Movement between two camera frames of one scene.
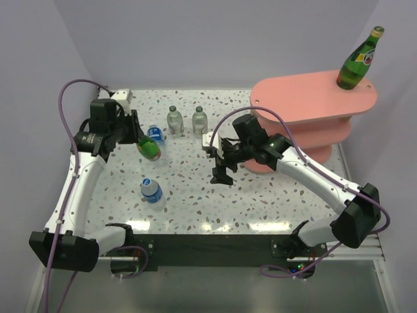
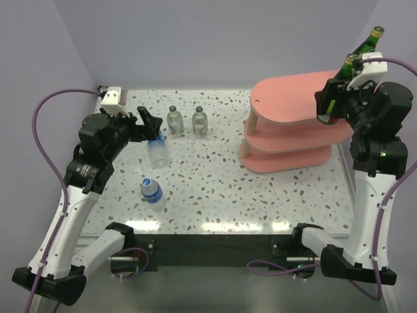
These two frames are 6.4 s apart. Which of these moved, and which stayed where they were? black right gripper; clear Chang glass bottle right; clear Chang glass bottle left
Moved: black right gripper
Stayed: clear Chang glass bottle right; clear Chang glass bottle left
